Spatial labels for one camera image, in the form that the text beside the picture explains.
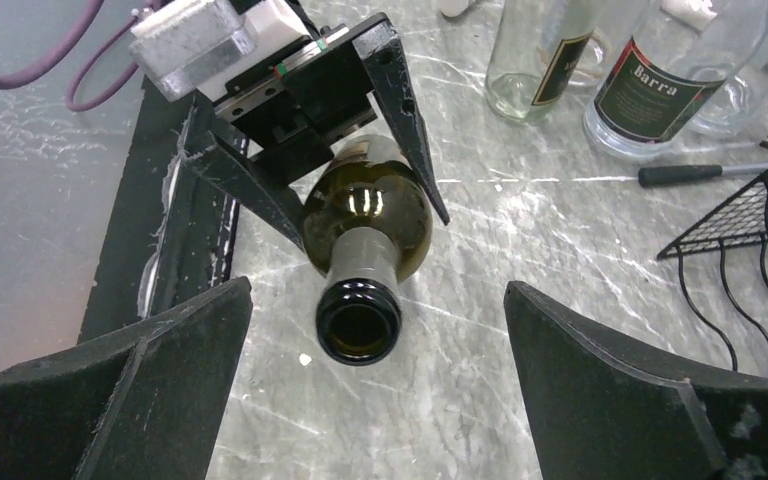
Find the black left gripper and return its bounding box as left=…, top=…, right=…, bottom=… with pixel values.
left=183, top=12, right=450, bottom=248

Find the clear glass bottle silver cap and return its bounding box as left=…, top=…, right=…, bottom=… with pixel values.
left=583, top=0, right=768, bottom=162

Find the small black handled hammer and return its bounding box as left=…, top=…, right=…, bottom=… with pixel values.
left=637, top=136, right=768, bottom=188

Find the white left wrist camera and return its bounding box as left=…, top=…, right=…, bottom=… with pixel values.
left=129, top=0, right=316, bottom=101

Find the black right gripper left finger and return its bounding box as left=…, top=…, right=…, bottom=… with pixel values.
left=0, top=277, right=253, bottom=479

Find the clear bottle red black label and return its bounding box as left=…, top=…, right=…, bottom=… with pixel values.
left=689, top=27, right=768, bottom=138

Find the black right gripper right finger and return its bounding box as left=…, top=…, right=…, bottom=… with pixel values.
left=504, top=281, right=768, bottom=479

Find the clear bottle black gold label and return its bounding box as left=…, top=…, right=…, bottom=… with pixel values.
left=484, top=0, right=606, bottom=124

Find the dark green wine bottle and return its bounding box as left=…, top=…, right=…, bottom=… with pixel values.
left=302, top=134, right=433, bottom=366

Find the black wire wine rack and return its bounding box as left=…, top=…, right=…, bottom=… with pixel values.
left=657, top=164, right=768, bottom=374

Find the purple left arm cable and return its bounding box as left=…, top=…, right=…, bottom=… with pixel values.
left=0, top=0, right=160, bottom=114

